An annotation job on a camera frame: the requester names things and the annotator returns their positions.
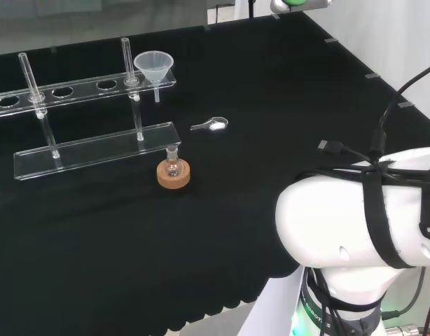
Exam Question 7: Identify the brown cork ring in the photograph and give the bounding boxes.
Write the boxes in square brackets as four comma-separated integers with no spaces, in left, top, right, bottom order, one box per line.
[156,159,193,190]

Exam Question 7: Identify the glass weighing funnel with powder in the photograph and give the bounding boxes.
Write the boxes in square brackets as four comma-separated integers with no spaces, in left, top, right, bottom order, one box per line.
[190,116,229,132]

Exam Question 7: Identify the green and silver device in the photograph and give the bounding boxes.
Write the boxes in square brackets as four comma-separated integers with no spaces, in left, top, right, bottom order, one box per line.
[270,0,333,13]

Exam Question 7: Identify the small round-bottom glass flask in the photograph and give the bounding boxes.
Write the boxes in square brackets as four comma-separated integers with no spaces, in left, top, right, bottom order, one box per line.
[165,146,183,179]

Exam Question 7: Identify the black bench cloth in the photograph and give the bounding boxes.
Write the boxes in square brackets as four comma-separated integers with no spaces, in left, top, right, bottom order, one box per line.
[0,9,430,336]

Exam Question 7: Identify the clear acrylic funnel stand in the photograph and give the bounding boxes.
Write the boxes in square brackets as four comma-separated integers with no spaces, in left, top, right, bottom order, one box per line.
[0,36,183,181]

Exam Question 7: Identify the translucent plastic funnel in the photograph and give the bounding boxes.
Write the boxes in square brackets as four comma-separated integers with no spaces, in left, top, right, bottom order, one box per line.
[133,51,175,104]

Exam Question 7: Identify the black cable with plug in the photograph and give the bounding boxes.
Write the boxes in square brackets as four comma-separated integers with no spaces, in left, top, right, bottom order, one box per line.
[317,60,430,169]

